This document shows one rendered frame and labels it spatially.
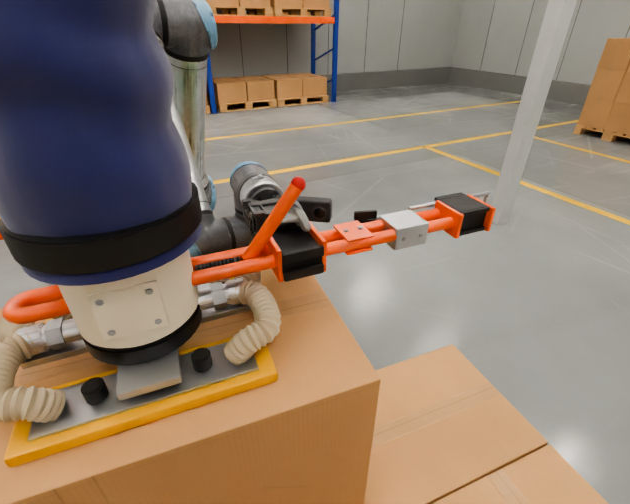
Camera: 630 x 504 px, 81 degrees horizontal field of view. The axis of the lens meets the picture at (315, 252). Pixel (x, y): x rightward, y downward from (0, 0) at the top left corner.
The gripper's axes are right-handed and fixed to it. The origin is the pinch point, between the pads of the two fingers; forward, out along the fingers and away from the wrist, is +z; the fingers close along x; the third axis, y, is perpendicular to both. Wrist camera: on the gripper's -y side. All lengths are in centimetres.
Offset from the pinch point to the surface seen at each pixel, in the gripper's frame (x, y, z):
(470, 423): -65, -47, 8
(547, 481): -65, -53, 28
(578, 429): -120, -126, 5
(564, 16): 36, -245, -158
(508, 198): -95, -244, -157
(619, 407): -120, -154, 4
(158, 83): 27.2, 18.9, 5.6
